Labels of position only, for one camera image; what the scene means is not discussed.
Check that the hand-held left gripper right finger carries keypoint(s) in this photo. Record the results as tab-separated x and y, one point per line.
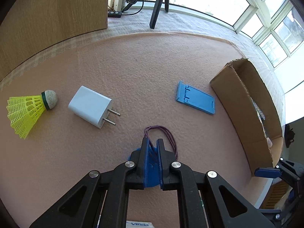
161	156

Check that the yellow plastic shuttlecock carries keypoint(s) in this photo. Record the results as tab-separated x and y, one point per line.
26	111

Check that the checked beige cloth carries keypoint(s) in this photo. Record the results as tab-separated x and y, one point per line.
190	21

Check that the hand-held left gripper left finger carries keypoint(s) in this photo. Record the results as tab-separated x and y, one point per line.
147	156

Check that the cardboard box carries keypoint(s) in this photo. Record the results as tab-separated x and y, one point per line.
237	99

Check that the light wooden board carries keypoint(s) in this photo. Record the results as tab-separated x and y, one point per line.
47	16

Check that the white charger plug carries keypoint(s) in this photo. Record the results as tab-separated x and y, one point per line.
90	106

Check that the patterned tissue pack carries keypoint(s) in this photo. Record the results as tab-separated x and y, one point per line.
140	224

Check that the blue phone stand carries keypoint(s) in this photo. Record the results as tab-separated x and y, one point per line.
197	99

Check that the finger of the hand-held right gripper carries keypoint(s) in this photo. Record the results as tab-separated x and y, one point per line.
266	172

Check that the black power strip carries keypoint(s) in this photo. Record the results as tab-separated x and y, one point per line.
115	14

